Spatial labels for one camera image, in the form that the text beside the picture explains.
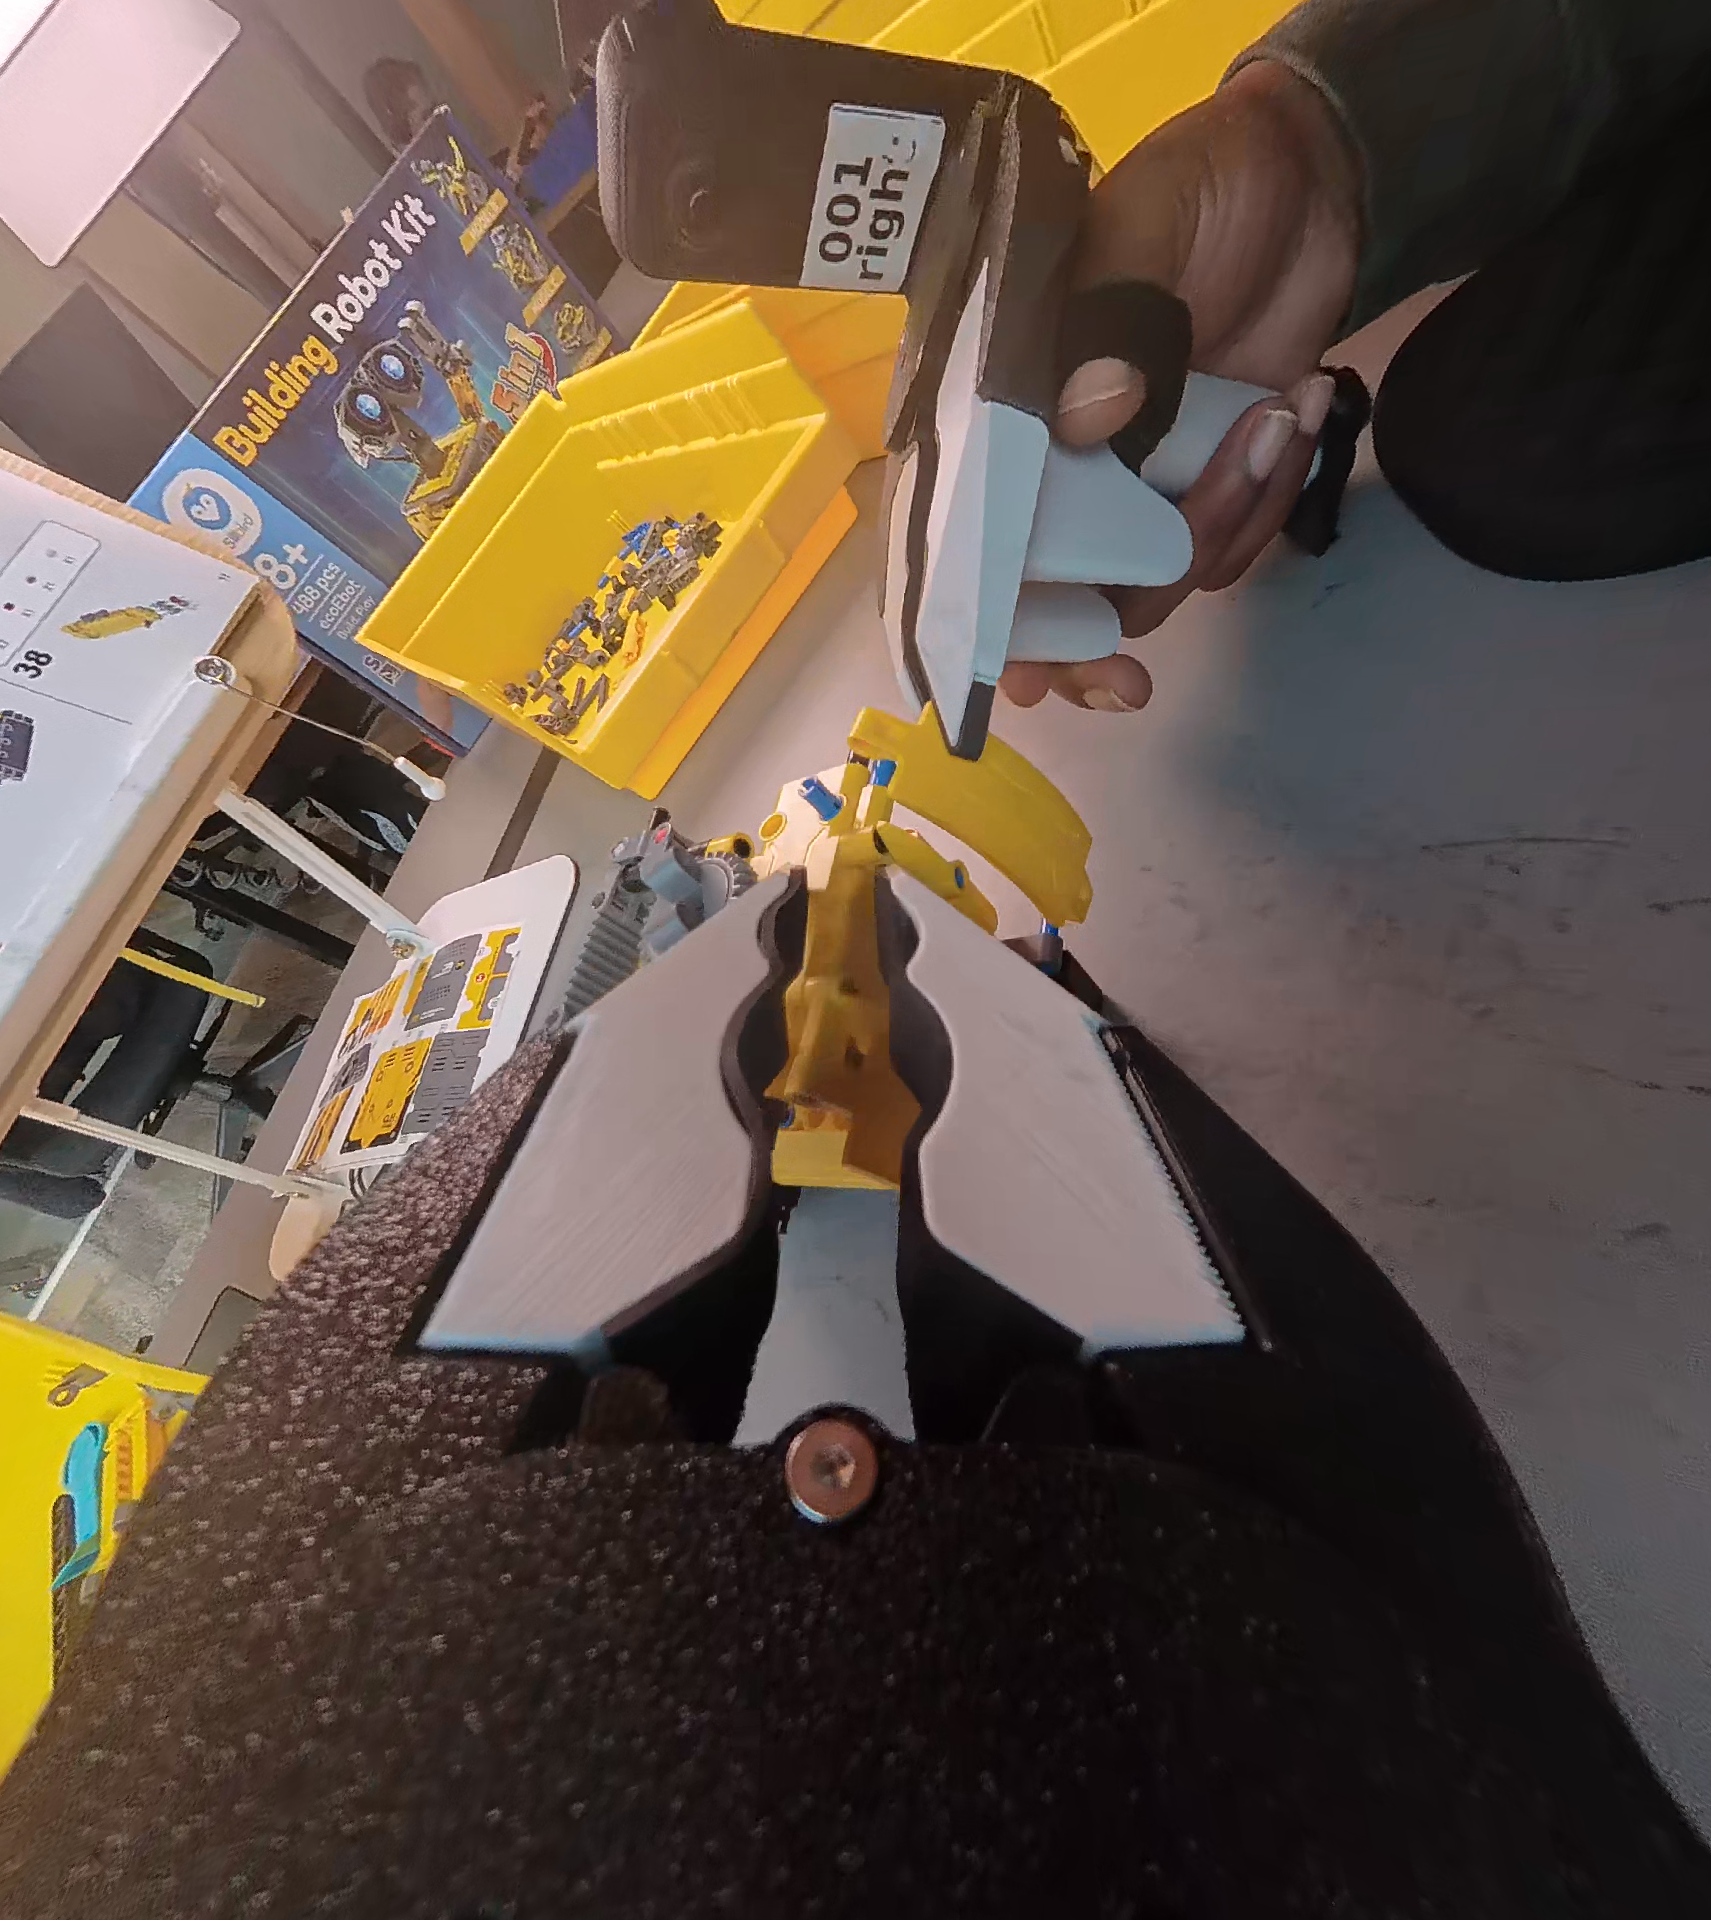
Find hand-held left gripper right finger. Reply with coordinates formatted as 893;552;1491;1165
878;866;1247;1360

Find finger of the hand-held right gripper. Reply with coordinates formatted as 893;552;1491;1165
909;269;1051;759
871;443;931;709

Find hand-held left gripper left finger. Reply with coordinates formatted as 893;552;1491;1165
412;866;813;1364

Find yellow curved lego panel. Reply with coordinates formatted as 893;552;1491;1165
844;709;1097;925

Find yellow lego robot model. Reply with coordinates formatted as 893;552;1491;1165
557;709;1097;1196

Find person's right forearm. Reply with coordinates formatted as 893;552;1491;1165
1226;0;1711;381

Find pile of small lego parts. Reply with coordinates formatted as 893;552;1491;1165
500;510;727;742

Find teal lego separator tool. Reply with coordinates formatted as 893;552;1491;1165
45;1404;121;1592

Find person's right hand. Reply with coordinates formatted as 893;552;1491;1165
999;57;1363;721

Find yellow bin with small parts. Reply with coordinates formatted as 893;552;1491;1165
355;302;860;800

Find yellow sticker sheet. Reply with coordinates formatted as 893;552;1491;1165
287;925;517;1172

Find blue robot kit box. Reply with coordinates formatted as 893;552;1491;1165
126;105;618;752

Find studio light panel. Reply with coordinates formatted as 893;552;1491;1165
0;0;246;274

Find black panel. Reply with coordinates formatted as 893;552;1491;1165
0;280;192;510

